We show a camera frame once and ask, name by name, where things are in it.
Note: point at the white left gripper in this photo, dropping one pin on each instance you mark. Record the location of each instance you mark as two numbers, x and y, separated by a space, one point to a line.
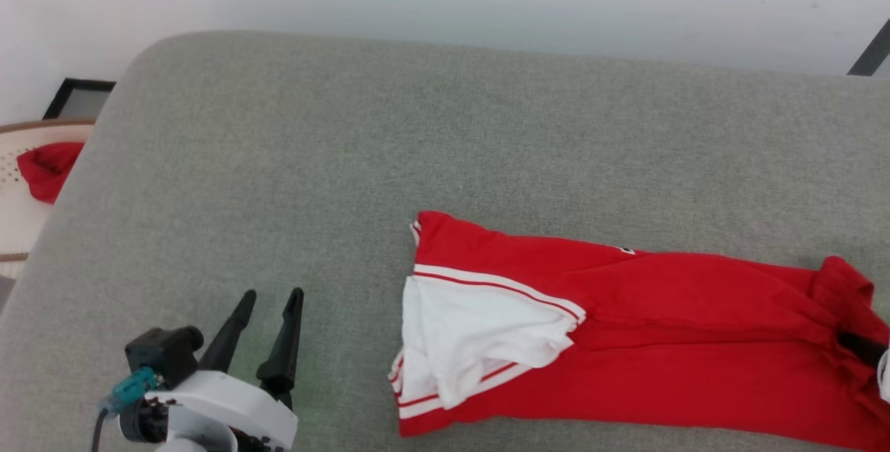
236 403

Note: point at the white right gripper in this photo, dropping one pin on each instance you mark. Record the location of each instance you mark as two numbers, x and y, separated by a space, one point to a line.
885 375

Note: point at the red and white jersey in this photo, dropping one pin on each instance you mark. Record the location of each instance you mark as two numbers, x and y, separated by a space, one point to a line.
660 313

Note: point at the grey fabric sofa cushion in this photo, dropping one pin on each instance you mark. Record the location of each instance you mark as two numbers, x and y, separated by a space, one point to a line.
313 160

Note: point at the beige woven laundry basket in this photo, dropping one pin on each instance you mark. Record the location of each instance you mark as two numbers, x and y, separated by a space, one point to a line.
17 229

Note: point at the red cloth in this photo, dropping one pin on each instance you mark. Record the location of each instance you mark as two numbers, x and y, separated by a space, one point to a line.
49 167

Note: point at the dark slanted metal bar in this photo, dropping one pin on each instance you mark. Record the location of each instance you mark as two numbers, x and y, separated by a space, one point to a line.
872 52

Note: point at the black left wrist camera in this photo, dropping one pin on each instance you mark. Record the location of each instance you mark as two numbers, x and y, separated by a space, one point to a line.
163 354

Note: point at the black rectangular frame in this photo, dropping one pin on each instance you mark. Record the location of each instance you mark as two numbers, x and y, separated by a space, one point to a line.
59 94

